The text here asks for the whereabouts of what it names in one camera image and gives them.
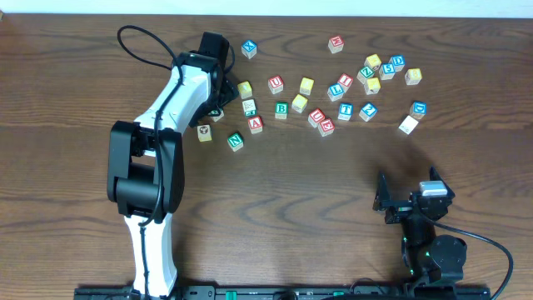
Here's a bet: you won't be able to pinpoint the blue D block lower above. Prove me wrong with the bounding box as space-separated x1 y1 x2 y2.
409 102 427 120

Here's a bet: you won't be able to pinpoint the blue T block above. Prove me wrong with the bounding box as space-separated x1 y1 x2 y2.
337 103 353 121

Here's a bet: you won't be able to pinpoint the red U block lower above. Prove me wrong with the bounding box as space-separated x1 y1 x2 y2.
308 108 326 128

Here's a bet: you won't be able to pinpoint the green N block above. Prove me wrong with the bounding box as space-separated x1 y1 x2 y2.
227 132 244 152

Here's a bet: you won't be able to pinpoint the green R block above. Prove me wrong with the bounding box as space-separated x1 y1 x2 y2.
209 108 224 122

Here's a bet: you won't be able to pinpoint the blue d block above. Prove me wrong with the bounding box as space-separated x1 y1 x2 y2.
409 102 427 120
389 55 406 73

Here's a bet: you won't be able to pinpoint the red U block upper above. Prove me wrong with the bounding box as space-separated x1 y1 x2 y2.
268 76 284 94

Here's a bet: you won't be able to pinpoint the blue L block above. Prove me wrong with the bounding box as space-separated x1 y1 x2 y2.
327 83 344 102

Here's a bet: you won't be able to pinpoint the green B block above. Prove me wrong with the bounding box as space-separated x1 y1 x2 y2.
275 102 288 119

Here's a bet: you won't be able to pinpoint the red I block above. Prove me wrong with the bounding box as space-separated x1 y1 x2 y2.
337 73 354 93

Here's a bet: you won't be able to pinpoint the blue 5 block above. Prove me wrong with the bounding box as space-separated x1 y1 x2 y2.
379 63 396 81

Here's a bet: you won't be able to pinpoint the monkey picture wooden block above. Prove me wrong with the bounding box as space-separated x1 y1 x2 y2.
197 124 212 143

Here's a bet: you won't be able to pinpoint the red A block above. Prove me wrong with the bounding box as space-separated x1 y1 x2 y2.
247 116 263 134

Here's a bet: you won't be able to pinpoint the red E block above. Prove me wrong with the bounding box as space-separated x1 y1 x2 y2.
318 118 335 137

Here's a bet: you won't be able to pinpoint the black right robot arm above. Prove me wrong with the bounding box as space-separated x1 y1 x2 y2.
372 167 467 293

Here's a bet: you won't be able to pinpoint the yellow hammer block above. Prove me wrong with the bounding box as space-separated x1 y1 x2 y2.
364 77 381 95

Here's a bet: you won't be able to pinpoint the blue D block upper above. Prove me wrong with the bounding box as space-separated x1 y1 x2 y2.
389 55 406 73

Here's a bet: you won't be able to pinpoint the green Z block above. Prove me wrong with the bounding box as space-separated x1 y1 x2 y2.
356 66 375 84

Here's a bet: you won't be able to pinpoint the red u block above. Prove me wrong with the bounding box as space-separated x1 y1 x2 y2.
268 76 284 94
308 108 326 128

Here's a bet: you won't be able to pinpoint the yellow block top right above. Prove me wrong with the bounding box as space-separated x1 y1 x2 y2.
364 54 381 71

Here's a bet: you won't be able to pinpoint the yellow block centre upper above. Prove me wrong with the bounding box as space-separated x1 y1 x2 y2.
299 77 314 96

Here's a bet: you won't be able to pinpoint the yellow O block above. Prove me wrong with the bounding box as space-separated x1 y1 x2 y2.
237 81 253 99

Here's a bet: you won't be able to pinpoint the red block far top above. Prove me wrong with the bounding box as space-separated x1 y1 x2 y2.
328 35 345 54

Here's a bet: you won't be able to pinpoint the blue X block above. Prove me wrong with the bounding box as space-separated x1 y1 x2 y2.
242 40 257 59

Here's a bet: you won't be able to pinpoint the blue 2 block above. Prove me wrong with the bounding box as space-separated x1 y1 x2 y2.
359 102 378 122

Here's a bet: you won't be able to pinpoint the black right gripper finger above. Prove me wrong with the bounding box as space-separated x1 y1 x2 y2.
372 172 391 211
429 166 446 187

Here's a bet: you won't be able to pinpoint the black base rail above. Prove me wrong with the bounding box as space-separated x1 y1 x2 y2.
73 284 492 300

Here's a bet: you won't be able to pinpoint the yellow 8 block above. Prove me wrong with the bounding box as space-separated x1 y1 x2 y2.
405 68 422 86

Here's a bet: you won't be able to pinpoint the plain wooden block right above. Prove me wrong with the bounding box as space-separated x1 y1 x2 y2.
398 115 419 135

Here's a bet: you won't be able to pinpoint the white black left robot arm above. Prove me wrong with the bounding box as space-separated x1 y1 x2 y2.
107 32 239 299

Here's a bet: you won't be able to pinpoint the yellow block centre lower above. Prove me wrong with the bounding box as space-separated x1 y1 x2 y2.
291 94 308 113

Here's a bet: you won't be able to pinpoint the plain green-edged block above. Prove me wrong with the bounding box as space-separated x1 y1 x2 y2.
242 99 257 118

